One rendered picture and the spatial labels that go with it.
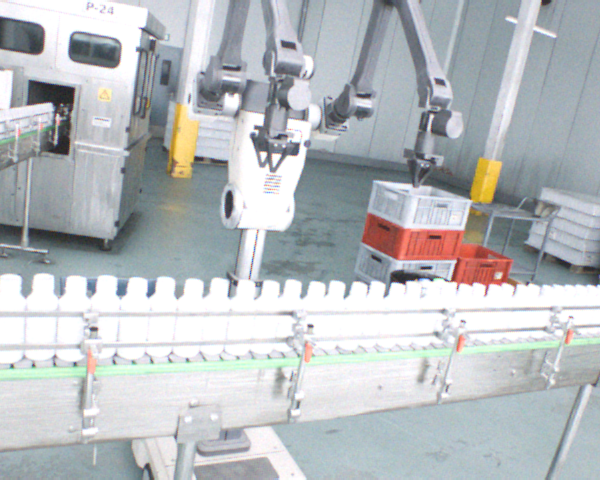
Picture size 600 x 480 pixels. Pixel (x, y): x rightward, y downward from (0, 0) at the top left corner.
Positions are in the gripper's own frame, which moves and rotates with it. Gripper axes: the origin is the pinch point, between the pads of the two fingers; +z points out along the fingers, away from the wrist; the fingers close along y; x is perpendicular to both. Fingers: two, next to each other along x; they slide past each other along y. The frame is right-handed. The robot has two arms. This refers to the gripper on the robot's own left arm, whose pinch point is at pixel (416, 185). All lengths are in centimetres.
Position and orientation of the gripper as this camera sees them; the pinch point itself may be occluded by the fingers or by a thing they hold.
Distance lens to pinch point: 157.4
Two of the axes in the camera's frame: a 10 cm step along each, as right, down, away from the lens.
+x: -8.8, -0.5, -4.7
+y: -4.4, -3.0, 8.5
